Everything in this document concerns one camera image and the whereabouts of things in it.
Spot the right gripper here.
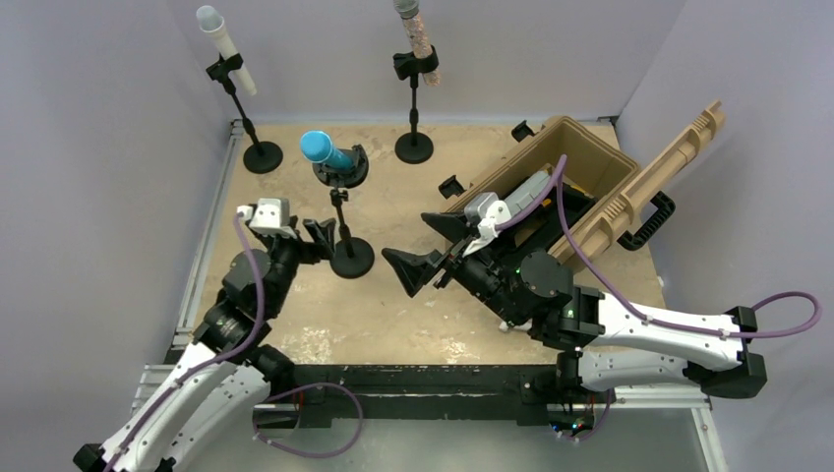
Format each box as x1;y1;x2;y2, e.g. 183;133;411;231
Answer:
382;210;525;328

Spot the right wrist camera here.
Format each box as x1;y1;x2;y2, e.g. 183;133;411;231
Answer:
463;192;511;257

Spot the tan plastic case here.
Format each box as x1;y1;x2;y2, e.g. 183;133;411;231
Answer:
446;100;726;260

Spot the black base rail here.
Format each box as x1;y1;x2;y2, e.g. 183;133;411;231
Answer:
286;363;597;428

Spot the white microphone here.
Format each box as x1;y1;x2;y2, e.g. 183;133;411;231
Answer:
196;5;258;96

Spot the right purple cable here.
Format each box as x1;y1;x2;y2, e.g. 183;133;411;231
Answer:
495;154;823;340

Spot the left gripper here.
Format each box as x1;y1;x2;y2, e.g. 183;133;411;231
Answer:
260;215;333;315

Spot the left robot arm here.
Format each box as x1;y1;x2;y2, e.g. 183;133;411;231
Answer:
73;213;335;471

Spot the glitter rhinestone microphone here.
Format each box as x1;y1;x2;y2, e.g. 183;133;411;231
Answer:
392;0;441;87

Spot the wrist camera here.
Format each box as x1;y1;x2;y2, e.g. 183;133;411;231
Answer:
463;192;511;257
236;198;296;238

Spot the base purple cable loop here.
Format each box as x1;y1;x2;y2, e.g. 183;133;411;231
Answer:
251;382;364;460

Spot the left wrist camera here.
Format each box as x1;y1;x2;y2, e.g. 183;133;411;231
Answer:
236;198;296;238

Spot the left black mic stand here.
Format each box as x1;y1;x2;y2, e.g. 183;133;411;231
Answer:
206;53;283;175

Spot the grey device in case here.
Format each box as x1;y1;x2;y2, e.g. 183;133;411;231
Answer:
504;170;550;215

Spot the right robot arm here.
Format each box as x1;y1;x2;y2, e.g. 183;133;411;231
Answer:
382;212;768;400

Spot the white plastic faucet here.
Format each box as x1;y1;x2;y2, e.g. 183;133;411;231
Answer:
499;322;532;332

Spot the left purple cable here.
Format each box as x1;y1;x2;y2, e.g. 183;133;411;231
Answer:
100;207;268;472

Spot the black clip mic stand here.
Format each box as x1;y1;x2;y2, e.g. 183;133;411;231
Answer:
392;45;439;164

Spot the blue microphone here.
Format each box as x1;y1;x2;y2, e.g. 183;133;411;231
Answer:
299;130;355;171

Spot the black shockmount mic stand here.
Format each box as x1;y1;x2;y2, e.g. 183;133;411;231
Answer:
312;145;375;279

